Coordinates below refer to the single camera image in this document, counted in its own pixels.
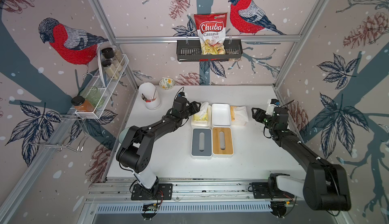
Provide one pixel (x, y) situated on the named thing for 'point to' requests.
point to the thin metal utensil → (154, 94)
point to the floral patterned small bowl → (166, 83)
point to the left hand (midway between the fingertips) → (201, 102)
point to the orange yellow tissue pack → (239, 115)
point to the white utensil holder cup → (149, 95)
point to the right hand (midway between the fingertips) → (255, 108)
